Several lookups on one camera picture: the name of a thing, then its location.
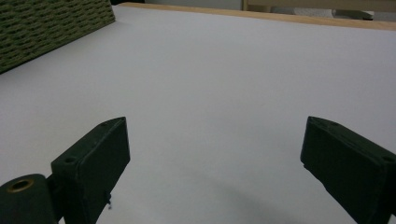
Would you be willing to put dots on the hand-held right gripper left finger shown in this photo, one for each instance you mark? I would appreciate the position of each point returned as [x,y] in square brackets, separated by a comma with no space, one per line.
[93,161]

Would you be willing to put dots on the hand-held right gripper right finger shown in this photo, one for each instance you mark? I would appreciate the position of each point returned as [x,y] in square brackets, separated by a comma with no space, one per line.
[348,168]

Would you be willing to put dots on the green woven basket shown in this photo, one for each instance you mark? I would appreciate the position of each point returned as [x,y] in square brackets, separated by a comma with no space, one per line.
[46,28]

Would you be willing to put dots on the white board sheet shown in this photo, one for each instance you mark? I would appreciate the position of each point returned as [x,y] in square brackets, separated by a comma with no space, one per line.
[218,77]

